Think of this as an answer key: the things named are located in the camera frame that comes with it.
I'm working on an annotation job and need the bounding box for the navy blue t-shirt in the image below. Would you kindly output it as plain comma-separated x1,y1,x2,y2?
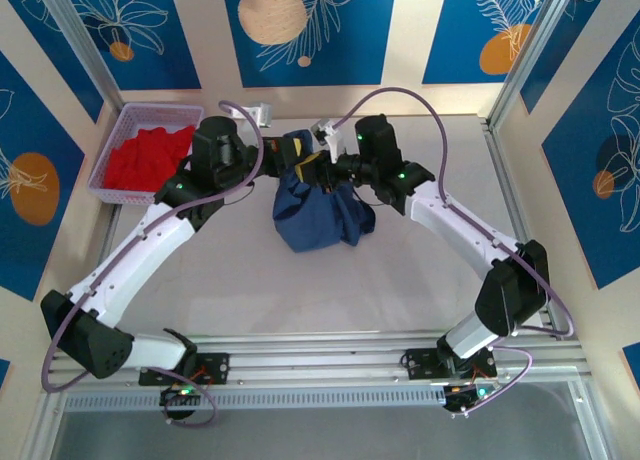
271,128,377,253

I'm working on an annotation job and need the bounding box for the red cloth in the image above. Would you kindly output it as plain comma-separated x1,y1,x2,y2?
103,124,197,192

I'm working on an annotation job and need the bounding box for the lavender perforated plastic basket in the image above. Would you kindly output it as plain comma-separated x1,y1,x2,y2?
87,102,206,206

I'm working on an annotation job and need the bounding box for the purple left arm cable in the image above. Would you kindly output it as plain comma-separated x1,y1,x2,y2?
40,98,266,427

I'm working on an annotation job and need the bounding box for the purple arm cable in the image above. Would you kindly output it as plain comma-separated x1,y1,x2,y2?
40,98,266,427
332,86,576,420

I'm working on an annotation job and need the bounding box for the thin black left gripper cable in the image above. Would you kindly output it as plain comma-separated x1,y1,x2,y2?
219,179,257,207

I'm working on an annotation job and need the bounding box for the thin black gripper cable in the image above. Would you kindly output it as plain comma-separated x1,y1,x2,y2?
352,183,387,209
219,179,257,207

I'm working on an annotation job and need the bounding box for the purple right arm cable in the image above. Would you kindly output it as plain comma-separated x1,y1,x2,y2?
332,86,576,420

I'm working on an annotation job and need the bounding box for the thin black right gripper cable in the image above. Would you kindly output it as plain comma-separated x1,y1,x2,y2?
352,183,387,209

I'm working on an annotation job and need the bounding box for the aluminium table side rail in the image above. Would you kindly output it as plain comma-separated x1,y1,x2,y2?
482,122,586,346
97,204,124,276

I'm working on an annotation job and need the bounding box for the aluminium frame post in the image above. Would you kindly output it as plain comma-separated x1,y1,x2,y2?
37,0,126,112
487,0,584,131

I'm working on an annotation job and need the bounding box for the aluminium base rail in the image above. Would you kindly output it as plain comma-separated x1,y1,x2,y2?
47,332,586,387

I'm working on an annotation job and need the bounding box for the grey slotted cable duct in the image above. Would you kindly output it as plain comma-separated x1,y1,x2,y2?
63,385,451,414

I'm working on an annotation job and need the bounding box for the aluminium frame bar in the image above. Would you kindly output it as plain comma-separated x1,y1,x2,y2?
19,389,69,460
567,379,626,460

